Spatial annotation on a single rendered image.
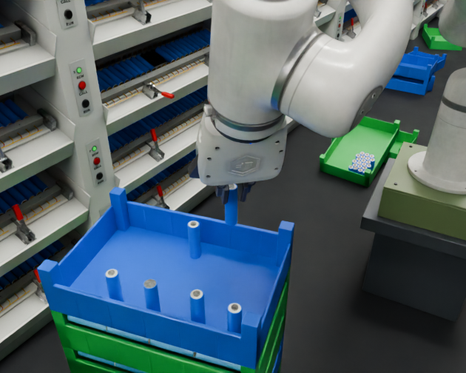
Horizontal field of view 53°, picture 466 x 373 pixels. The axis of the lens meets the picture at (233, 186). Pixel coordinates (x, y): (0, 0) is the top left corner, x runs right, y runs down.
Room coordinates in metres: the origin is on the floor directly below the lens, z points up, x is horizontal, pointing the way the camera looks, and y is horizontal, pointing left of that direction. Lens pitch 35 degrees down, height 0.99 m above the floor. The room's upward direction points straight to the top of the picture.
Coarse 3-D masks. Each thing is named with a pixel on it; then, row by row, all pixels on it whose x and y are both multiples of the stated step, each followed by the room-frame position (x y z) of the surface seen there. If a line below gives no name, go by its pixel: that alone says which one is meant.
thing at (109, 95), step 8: (208, 48) 1.42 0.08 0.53; (192, 56) 1.35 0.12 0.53; (200, 56) 1.38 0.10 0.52; (168, 64) 1.28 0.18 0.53; (176, 64) 1.29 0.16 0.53; (184, 64) 1.32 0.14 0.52; (152, 72) 1.22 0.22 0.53; (160, 72) 1.23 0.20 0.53; (168, 72) 1.26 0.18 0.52; (136, 80) 1.17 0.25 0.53; (144, 80) 1.18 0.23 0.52; (152, 80) 1.21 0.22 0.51; (112, 88) 1.11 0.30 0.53; (120, 88) 1.11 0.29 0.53; (128, 88) 1.13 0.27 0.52; (136, 88) 1.16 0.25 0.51; (104, 96) 1.07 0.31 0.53; (112, 96) 1.09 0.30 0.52
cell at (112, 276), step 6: (108, 270) 0.45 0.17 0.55; (114, 270) 0.45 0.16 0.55; (108, 276) 0.44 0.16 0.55; (114, 276) 0.44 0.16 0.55; (108, 282) 0.44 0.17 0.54; (114, 282) 0.44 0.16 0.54; (120, 282) 0.45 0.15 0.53; (108, 288) 0.44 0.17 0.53; (114, 288) 0.44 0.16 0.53; (120, 288) 0.44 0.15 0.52; (114, 294) 0.44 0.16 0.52; (120, 294) 0.44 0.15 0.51; (120, 300) 0.44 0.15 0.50
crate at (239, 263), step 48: (96, 240) 0.56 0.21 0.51; (144, 240) 0.58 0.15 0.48; (240, 240) 0.56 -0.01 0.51; (288, 240) 0.52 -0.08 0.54; (48, 288) 0.44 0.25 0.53; (96, 288) 0.48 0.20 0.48; (192, 288) 0.48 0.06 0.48; (240, 288) 0.48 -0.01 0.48; (144, 336) 0.39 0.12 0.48; (192, 336) 0.37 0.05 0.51; (240, 336) 0.35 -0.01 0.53
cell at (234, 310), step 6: (228, 306) 0.39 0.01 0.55; (234, 306) 0.39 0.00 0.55; (240, 306) 0.39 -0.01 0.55; (228, 312) 0.38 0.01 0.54; (234, 312) 0.38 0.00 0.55; (240, 312) 0.38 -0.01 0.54; (228, 318) 0.38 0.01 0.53; (234, 318) 0.38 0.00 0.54; (240, 318) 0.38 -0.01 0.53; (228, 324) 0.38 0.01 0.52; (234, 324) 0.38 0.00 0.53; (240, 324) 0.38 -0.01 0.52; (228, 330) 0.38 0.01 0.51; (234, 330) 0.38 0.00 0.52; (240, 330) 0.38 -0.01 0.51
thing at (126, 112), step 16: (112, 64) 1.24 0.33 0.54; (160, 64) 1.30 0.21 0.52; (176, 80) 1.26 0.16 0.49; (192, 80) 1.28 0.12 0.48; (128, 96) 1.13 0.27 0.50; (144, 96) 1.15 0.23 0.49; (160, 96) 1.17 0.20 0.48; (176, 96) 1.23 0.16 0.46; (112, 112) 1.05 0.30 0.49; (128, 112) 1.07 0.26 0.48; (144, 112) 1.12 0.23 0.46; (112, 128) 1.03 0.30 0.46
